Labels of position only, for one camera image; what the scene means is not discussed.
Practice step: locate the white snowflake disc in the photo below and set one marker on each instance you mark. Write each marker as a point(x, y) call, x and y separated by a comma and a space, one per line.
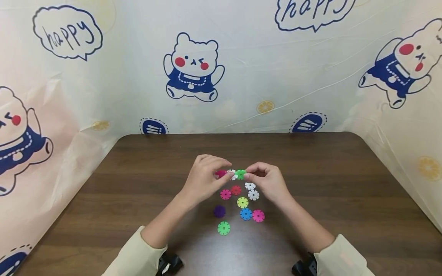
point(233, 176)

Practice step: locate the person's left forearm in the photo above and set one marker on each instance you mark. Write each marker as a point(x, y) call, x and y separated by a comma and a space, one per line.
point(162, 230)

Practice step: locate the person's right hand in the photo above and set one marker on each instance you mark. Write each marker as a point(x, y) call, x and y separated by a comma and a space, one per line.
point(271, 184)

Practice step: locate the person's left hand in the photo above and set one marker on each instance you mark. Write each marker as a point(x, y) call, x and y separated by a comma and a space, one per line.
point(200, 182)

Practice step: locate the person's left fingers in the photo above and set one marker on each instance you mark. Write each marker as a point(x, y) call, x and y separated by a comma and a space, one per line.
point(219, 185)

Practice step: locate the pile of colourful snowflake discs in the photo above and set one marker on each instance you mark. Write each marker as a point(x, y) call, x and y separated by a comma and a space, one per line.
point(242, 202)

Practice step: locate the black wrist band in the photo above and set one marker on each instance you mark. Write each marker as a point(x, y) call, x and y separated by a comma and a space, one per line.
point(305, 266)
point(171, 264)

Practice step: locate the person's left index finger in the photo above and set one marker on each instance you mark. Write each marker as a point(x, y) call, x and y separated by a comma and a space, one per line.
point(217, 161)

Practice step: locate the person's right thumb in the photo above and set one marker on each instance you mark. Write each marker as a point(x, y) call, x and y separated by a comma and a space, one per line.
point(252, 176)

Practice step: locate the person's left thumb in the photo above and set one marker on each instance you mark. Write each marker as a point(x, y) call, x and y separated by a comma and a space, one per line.
point(221, 176)

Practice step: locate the person's right index finger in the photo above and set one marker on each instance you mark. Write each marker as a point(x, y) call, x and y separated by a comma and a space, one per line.
point(259, 166)

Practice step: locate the person's right forearm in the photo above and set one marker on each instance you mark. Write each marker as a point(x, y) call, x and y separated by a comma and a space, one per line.
point(307, 226)

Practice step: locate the green snowflake disc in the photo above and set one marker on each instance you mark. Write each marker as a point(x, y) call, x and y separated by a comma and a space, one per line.
point(240, 174)

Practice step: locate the person's right fingers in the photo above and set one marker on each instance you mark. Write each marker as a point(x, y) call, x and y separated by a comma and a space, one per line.
point(263, 184)

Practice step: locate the magenta snowflake disc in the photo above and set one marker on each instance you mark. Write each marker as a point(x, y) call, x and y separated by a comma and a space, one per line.
point(220, 173)

